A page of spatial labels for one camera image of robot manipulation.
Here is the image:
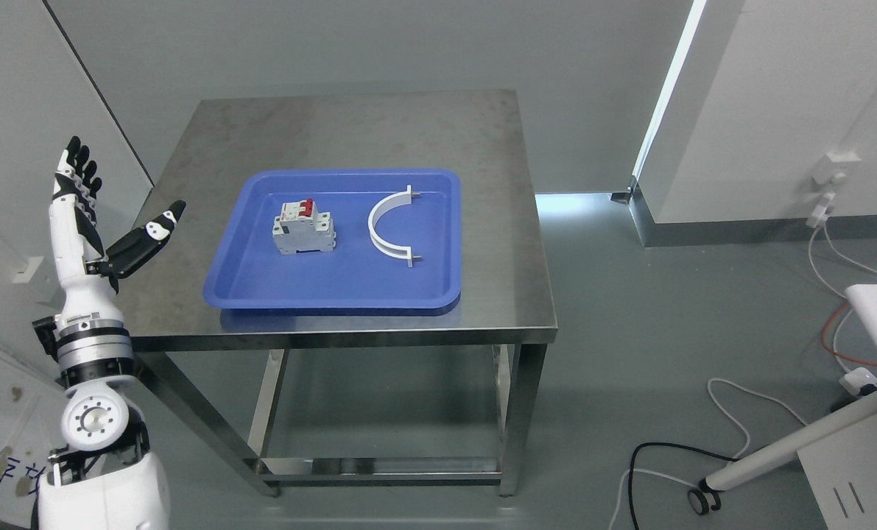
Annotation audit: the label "stainless steel table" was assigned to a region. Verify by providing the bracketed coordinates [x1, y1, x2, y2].
[119, 90, 558, 497]

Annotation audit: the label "orange cable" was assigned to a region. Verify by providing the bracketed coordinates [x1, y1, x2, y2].
[821, 303, 877, 370]

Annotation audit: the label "white wall switch box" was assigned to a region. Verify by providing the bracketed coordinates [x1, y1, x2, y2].
[12, 255, 47, 286]

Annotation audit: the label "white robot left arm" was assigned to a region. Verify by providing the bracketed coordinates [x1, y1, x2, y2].
[32, 137, 186, 529]

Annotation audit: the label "white cable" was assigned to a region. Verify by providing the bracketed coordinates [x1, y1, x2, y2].
[607, 221, 877, 530]

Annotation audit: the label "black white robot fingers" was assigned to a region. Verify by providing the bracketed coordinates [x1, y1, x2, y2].
[52, 135, 102, 222]

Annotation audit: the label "white curved bracket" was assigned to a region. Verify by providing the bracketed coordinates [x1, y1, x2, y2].
[367, 184, 423, 268]

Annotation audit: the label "white wall socket plug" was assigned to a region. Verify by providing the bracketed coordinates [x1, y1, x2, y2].
[806, 151, 862, 230]

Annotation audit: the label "black cable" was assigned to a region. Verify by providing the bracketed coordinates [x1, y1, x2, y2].
[627, 442, 741, 530]

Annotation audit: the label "white power adapter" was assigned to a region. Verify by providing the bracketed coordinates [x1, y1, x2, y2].
[839, 367, 877, 398]

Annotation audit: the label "blue plastic tray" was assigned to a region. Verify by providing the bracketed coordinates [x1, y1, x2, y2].
[203, 168, 462, 315]

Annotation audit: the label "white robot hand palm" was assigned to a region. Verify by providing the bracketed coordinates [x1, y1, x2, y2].
[49, 195, 123, 326]

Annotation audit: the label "white wheeled stand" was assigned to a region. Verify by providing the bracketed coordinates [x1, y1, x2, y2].
[687, 284, 877, 530]

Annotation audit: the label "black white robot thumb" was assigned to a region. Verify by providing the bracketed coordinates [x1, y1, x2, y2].
[88, 200, 186, 292]

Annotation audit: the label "grey red circuit breaker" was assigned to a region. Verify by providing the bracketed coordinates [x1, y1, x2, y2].
[271, 197, 337, 255]

